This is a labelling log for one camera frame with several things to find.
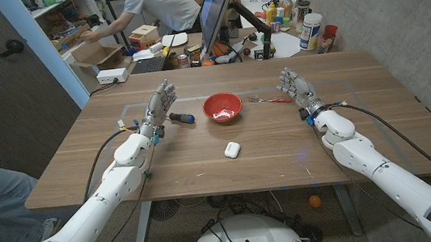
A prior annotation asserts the red bowl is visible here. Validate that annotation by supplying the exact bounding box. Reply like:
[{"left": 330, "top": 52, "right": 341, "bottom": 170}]
[{"left": 201, "top": 90, "right": 246, "bottom": 125}]

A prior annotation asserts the computer monitor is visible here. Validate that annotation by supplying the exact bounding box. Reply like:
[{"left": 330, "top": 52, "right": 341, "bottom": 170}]
[{"left": 196, "top": 0, "right": 243, "bottom": 57}]

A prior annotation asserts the clear jar with black lid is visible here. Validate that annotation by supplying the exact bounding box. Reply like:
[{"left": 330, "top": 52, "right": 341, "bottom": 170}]
[{"left": 291, "top": 0, "right": 315, "bottom": 34}]

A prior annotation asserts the black blue-tipped screwdriver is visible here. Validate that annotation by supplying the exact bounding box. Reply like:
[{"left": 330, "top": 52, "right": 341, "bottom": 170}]
[{"left": 167, "top": 109, "right": 196, "bottom": 128}]

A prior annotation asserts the SPAM can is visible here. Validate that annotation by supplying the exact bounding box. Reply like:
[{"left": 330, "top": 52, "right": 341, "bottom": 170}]
[{"left": 184, "top": 44, "right": 204, "bottom": 60}]

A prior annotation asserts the white wipes canister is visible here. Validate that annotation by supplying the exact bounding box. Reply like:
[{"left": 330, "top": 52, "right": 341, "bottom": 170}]
[{"left": 295, "top": 11, "right": 327, "bottom": 53}]

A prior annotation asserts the dark wooden door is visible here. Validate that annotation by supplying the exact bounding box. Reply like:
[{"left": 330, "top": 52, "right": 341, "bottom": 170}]
[{"left": 0, "top": 0, "right": 89, "bottom": 183}]

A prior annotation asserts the grey white sneaker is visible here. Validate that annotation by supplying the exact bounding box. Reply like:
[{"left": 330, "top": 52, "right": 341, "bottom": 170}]
[{"left": 39, "top": 216, "right": 65, "bottom": 242}]

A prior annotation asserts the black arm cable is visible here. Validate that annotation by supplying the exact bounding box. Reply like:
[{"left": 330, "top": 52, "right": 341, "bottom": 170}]
[
  {"left": 74, "top": 124, "right": 148, "bottom": 204},
  {"left": 329, "top": 91, "right": 431, "bottom": 214}
]

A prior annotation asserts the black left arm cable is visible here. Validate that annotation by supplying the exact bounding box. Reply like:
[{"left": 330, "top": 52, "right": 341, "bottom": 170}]
[{"left": 74, "top": 124, "right": 148, "bottom": 204}]

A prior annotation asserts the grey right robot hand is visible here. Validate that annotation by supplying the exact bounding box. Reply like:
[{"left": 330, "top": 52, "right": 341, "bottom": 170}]
[{"left": 273, "top": 62, "right": 329, "bottom": 122}]

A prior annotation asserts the small orange basketball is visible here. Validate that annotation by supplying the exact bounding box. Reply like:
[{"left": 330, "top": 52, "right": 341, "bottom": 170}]
[{"left": 210, "top": 40, "right": 230, "bottom": 58}]

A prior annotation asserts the white plate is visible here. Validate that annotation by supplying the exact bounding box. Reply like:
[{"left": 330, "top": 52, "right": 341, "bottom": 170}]
[{"left": 160, "top": 32, "right": 190, "bottom": 49}]

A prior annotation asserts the white shelf unit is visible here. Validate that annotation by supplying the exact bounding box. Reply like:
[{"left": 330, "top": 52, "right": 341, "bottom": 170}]
[{"left": 0, "top": 0, "right": 125, "bottom": 118}]

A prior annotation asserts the orange ball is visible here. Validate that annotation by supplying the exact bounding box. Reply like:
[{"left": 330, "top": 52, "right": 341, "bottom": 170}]
[{"left": 308, "top": 193, "right": 323, "bottom": 210}]

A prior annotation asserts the open cardboard box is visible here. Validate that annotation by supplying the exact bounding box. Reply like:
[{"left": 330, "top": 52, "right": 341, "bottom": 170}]
[{"left": 67, "top": 36, "right": 129, "bottom": 74}]

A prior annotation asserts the wooden toy house box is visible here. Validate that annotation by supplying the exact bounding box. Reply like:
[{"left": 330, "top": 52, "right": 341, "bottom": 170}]
[{"left": 126, "top": 23, "right": 163, "bottom": 53}]

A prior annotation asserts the seated person in grey shirt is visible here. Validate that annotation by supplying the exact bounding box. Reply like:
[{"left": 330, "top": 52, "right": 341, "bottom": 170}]
[{"left": 77, "top": 0, "right": 205, "bottom": 46}]

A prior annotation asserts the white power box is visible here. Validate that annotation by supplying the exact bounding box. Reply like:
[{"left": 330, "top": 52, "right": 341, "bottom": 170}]
[{"left": 95, "top": 66, "right": 130, "bottom": 87}]

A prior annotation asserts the red labelled tin can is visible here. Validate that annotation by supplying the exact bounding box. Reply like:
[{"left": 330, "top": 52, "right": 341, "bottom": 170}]
[{"left": 176, "top": 53, "right": 192, "bottom": 70}]

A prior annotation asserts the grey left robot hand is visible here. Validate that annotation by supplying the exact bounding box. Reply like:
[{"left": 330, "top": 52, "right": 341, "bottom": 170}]
[{"left": 132, "top": 78, "right": 183, "bottom": 141}]

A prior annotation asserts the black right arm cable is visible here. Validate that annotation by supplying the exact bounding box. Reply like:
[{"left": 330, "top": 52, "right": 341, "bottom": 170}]
[{"left": 329, "top": 91, "right": 431, "bottom": 214}]

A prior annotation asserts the fork with orange handle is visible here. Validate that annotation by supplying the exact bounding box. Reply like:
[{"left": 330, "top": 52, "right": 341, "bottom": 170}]
[{"left": 247, "top": 91, "right": 294, "bottom": 108}]

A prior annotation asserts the black keyboard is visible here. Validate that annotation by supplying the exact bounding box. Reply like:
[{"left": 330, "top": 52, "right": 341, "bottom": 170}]
[{"left": 129, "top": 55, "right": 170, "bottom": 75}]

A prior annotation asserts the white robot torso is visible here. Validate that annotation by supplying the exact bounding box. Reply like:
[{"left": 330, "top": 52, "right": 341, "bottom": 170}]
[{"left": 185, "top": 207, "right": 306, "bottom": 242}]

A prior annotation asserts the yellow mustard bottle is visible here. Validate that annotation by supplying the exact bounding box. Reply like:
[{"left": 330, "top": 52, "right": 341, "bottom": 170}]
[{"left": 263, "top": 1, "right": 280, "bottom": 26}]

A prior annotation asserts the white paper sheet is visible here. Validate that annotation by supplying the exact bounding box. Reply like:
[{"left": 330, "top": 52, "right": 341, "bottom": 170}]
[{"left": 246, "top": 29, "right": 302, "bottom": 62}]

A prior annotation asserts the printed cardboard box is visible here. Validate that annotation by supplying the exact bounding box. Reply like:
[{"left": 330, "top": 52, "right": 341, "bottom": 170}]
[{"left": 50, "top": 23, "right": 95, "bottom": 53}]

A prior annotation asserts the white AirPods case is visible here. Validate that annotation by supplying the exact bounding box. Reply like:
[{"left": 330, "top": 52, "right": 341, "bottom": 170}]
[{"left": 223, "top": 140, "right": 243, "bottom": 160}]

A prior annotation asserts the grey table leg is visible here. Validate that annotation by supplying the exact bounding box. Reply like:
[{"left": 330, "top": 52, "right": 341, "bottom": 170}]
[
  {"left": 129, "top": 201, "right": 158, "bottom": 242},
  {"left": 331, "top": 181, "right": 365, "bottom": 239}
]

